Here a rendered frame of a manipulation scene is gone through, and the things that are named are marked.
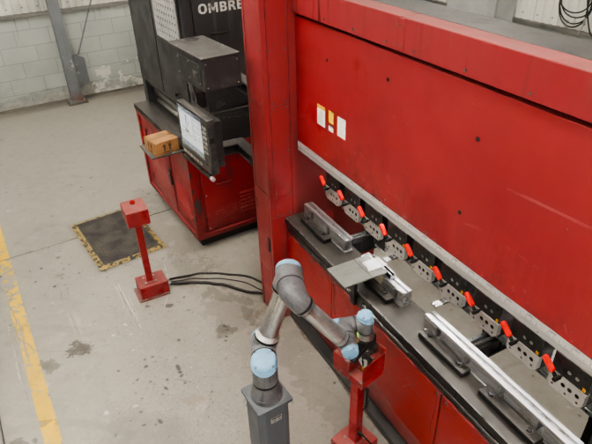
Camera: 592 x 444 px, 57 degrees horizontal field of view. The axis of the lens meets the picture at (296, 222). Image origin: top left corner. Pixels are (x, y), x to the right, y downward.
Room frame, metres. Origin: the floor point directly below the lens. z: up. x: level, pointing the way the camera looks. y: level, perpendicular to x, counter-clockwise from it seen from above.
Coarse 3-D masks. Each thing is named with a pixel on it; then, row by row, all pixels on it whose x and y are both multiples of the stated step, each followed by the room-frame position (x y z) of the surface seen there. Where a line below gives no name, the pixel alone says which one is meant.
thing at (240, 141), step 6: (234, 138) 3.59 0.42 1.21; (240, 138) 3.59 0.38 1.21; (228, 144) 3.49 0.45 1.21; (234, 144) 3.50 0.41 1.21; (240, 144) 3.48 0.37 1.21; (246, 144) 3.48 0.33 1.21; (228, 150) 3.54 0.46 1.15; (234, 150) 3.53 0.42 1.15; (240, 150) 3.53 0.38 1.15; (246, 150) 3.39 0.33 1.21; (246, 156) 3.43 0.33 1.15; (252, 162) 3.33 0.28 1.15
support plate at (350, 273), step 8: (368, 256) 2.41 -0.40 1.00; (344, 264) 2.35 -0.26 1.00; (352, 264) 2.34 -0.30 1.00; (336, 272) 2.28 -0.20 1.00; (344, 272) 2.28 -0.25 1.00; (352, 272) 2.27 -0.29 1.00; (360, 272) 2.27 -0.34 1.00; (368, 272) 2.27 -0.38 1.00; (376, 272) 2.27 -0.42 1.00; (384, 272) 2.27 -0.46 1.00; (344, 280) 2.21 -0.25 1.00; (352, 280) 2.21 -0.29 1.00; (360, 280) 2.21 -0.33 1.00; (344, 288) 2.16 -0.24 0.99
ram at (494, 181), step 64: (320, 64) 2.85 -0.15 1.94; (384, 64) 2.35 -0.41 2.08; (320, 128) 2.85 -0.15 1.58; (384, 128) 2.33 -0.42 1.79; (448, 128) 1.96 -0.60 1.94; (512, 128) 1.70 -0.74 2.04; (576, 128) 1.50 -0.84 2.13; (384, 192) 2.30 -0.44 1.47; (448, 192) 1.92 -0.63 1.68; (512, 192) 1.65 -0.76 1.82; (576, 192) 1.45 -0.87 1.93; (512, 256) 1.60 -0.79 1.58; (576, 256) 1.39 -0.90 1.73; (576, 320) 1.33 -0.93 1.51
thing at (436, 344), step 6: (426, 330) 1.92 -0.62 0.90; (420, 336) 1.90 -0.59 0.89; (426, 336) 1.89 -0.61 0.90; (426, 342) 1.86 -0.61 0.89; (432, 342) 1.85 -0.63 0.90; (438, 342) 1.85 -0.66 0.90; (432, 348) 1.83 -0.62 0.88; (438, 348) 1.81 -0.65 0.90; (444, 348) 1.80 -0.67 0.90; (438, 354) 1.79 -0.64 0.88; (444, 354) 1.77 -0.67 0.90; (450, 354) 1.77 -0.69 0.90; (444, 360) 1.75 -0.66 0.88; (450, 360) 1.73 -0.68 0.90; (450, 366) 1.71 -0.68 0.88; (456, 366) 1.69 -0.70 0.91; (462, 366) 1.69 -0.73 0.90; (456, 372) 1.68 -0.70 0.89; (462, 372) 1.66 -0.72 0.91; (468, 372) 1.67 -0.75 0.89
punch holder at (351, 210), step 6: (348, 192) 2.58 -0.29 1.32; (348, 198) 2.57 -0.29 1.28; (354, 198) 2.52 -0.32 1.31; (360, 198) 2.48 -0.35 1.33; (348, 204) 2.57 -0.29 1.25; (354, 204) 2.52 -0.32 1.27; (360, 204) 2.48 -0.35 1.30; (348, 210) 2.57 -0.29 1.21; (354, 210) 2.51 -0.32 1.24; (354, 216) 2.51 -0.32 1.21
